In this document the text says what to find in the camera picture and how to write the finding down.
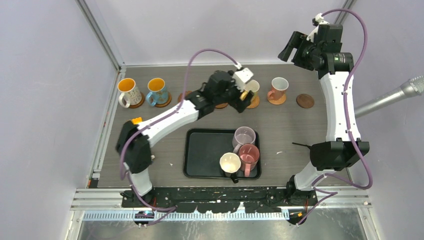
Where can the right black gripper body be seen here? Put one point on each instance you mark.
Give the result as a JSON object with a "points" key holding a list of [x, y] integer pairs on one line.
{"points": [[304, 55]]}

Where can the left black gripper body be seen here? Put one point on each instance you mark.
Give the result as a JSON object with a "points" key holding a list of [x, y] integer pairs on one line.
{"points": [[232, 93]]}

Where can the woven rattan coaster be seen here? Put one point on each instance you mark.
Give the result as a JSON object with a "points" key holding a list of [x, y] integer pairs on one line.
{"points": [[254, 102], [278, 101]]}

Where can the cream mug yellow handle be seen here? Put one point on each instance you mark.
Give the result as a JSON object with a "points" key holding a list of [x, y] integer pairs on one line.
{"points": [[254, 87]]}

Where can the lilac mug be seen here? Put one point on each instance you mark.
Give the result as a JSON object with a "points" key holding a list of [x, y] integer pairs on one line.
{"points": [[242, 136]]}

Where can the white mug pink handle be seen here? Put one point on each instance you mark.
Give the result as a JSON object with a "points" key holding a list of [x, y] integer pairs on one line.
{"points": [[279, 85]]}

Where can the blue mug orange inside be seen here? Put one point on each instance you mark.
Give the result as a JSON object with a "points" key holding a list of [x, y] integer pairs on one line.
{"points": [[156, 87]]}

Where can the dark brown wooden coaster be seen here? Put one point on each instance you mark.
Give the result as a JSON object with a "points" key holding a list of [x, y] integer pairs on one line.
{"points": [[305, 101]]}

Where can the white mug orange inside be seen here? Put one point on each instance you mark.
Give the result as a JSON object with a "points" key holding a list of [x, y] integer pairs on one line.
{"points": [[129, 92]]}

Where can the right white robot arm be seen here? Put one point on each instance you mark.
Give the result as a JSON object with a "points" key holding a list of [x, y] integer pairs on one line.
{"points": [[342, 142]]}

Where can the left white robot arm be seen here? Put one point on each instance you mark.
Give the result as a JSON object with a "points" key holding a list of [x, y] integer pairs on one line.
{"points": [[136, 140]]}

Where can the black serving tray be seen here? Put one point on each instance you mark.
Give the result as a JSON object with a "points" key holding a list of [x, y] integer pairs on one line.
{"points": [[205, 146]]}

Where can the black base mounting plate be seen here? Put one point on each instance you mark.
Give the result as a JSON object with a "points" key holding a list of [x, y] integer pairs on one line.
{"points": [[257, 199]]}

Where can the silver microphone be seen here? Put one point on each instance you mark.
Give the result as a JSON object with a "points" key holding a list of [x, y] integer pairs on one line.
{"points": [[411, 88]]}

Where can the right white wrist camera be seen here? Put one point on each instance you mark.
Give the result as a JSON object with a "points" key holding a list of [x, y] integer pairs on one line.
{"points": [[316, 21]]}

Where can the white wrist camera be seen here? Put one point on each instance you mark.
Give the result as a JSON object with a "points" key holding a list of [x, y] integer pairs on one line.
{"points": [[316, 21], [242, 76]]}

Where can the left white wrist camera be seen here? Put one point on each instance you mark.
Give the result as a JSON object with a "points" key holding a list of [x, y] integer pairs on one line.
{"points": [[242, 76]]}

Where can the white mug black handle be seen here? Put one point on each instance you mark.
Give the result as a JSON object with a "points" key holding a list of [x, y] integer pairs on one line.
{"points": [[230, 164]]}

